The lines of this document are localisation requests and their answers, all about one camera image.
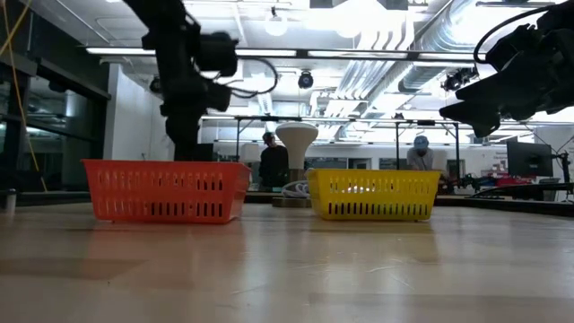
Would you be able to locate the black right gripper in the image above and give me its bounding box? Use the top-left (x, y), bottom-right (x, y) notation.
top-left (439, 29), bottom-right (574, 139)

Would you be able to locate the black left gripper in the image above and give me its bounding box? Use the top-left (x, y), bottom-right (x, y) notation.
top-left (159, 73), bottom-right (233, 162)

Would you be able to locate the orange plastic basket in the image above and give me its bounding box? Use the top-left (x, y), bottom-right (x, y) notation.
top-left (81, 158), bottom-right (253, 225)

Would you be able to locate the black computer monitor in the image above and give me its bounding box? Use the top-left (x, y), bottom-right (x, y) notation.
top-left (506, 140), bottom-right (554, 179)

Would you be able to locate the person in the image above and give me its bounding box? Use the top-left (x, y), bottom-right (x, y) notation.
top-left (257, 131), bottom-right (291, 190)
top-left (405, 135), bottom-right (450, 176)

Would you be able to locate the ceiling tube light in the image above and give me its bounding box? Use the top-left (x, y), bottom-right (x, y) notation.
top-left (84, 46), bottom-right (156, 57)

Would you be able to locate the white bulb lamp with base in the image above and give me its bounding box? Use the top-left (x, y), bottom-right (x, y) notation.
top-left (271, 121), bottom-right (320, 209)

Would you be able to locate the yellow plastic basket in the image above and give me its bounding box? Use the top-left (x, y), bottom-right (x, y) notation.
top-left (305, 168), bottom-right (443, 223)

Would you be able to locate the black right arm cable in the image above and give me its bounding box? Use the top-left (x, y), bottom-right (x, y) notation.
top-left (473, 3), bottom-right (553, 65)

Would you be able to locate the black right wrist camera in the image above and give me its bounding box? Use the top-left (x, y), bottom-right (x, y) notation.
top-left (485, 22), bottom-right (540, 72)

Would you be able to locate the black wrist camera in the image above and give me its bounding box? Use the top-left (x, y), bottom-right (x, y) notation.
top-left (196, 31), bottom-right (239, 78)
top-left (485, 22), bottom-right (540, 72)

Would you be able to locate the silver ceiling duct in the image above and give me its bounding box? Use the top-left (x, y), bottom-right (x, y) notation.
top-left (396, 0), bottom-right (499, 94)

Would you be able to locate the black background station frame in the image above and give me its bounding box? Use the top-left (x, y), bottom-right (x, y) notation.
top-left (234, 114), bottom-right (462, 183)

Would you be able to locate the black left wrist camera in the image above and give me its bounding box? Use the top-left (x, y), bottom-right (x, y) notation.
top-left (196, 31), bottom-right (239, 78)

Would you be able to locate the white coiled lamp cord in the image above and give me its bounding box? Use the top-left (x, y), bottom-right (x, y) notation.
top-left (281, 179), bottom-right (311, 200)

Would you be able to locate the black hanging camera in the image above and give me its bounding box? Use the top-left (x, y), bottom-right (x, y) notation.
top-left (297, 70), bottom-right (315, 91)

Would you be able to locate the yellow hanging cable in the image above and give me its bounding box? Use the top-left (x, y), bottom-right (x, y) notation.
top-left (0, 0), bottom-right (49, 194)

